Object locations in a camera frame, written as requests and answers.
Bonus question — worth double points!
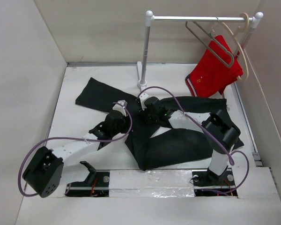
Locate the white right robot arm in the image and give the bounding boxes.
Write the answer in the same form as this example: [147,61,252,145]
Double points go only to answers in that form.
[139,93,241,187]

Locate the red shorts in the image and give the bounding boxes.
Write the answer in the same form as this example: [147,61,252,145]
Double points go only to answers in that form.
[185,49,244,98]

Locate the white metal clothes rack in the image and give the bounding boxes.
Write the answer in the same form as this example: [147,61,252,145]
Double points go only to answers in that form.
[137,10,264,91]

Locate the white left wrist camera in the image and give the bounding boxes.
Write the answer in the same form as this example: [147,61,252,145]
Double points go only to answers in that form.
[112,100,127,117]

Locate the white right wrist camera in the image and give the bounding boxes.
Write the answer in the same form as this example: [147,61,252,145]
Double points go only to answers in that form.
[136,92,150,111]

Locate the beige wooden hanger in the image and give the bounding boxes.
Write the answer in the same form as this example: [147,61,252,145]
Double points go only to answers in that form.
[215,13,249,82]

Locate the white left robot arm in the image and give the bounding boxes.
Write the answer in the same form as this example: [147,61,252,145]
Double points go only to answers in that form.
[17,110,132,198]

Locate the grey trouser hanger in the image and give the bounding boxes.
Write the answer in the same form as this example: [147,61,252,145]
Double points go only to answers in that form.
[185,21,236,68]

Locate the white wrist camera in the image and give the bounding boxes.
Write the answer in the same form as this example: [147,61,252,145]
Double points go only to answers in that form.
[136,92,150,111]
[112,100,127,117]

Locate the black trousers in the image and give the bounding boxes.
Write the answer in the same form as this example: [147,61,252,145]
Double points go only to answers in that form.
[74,77,244,172]

